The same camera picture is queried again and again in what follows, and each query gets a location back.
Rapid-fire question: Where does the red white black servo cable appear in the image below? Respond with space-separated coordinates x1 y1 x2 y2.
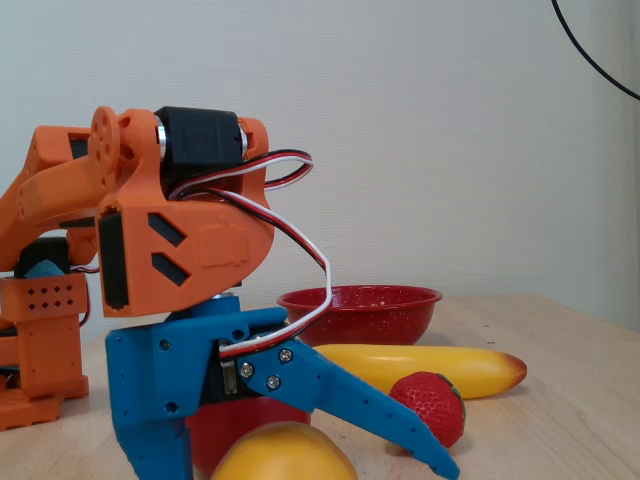
168 149 315 201
208 187 334 359

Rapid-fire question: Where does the red speckled enamel bowl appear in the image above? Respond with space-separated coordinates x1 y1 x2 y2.
276 285 444 347

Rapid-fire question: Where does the red plastic strawberry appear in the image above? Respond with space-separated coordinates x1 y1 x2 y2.
388 371 467 449

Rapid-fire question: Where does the yellow-orange plastic peach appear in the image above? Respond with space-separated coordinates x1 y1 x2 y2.
209 421 359 480

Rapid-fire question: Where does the yellow plastic banana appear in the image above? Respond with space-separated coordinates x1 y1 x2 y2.
312 343 528 400

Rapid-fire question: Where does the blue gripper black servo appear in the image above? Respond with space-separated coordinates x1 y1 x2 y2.
104 299 297 480

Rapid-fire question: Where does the red plastic apple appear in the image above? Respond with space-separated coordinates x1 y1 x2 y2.
185 396 312 477

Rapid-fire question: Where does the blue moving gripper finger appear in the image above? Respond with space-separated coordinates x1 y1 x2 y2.
244 339 461 480

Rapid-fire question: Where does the thin black hanging cable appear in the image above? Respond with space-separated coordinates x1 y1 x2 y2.
551 0 640 101

